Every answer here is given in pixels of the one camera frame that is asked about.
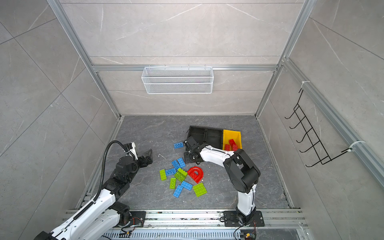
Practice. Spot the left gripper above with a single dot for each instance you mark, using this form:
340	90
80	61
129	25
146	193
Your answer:
144	163

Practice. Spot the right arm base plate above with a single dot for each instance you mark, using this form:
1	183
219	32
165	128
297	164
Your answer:
237	219

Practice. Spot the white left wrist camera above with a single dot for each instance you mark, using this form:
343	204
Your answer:
131	150

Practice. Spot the blue lego lower right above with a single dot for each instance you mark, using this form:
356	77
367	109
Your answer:
186	185

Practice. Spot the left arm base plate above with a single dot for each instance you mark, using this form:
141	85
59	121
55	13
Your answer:
132	219

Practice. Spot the green lego stacked centre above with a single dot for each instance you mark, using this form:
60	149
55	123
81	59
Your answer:
180	175

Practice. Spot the blue lego near bins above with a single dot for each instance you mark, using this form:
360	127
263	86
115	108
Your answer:
178	145

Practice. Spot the blue lego centre left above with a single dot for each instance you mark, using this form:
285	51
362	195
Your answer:
176	164

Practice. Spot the blue lego low left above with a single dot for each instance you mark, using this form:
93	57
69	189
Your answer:
170	172

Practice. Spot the green lego large plate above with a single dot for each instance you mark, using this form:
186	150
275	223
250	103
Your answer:
199	190

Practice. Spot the red lego small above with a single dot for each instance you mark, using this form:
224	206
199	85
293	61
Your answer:
233	145

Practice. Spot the green lego small lower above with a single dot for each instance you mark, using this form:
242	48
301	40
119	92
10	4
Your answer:
173	183

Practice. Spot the black wire hook rack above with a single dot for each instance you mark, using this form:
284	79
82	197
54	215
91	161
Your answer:
310	134

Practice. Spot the green lego far left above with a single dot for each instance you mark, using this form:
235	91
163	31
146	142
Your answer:
163	175

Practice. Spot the white wire mesh basket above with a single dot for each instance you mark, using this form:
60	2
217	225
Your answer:
178	80

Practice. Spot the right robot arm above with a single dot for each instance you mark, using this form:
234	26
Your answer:
242	171

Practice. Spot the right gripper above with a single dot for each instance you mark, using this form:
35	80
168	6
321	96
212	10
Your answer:
186	155

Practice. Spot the blue lego centre right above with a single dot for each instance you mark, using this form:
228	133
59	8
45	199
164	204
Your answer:
181	162

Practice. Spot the red arch lego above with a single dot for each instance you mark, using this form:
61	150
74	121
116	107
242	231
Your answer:
196	174

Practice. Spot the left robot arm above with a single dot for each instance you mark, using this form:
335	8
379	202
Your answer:
103	211

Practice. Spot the aluminium front rail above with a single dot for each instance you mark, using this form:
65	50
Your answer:
204	224

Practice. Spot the black bin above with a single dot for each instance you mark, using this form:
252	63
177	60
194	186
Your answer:
214	137
198	133

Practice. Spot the blue lego bottom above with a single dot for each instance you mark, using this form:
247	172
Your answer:
178	191

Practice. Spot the yellow plastic bin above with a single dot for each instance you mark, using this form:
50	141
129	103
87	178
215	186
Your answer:
229	134

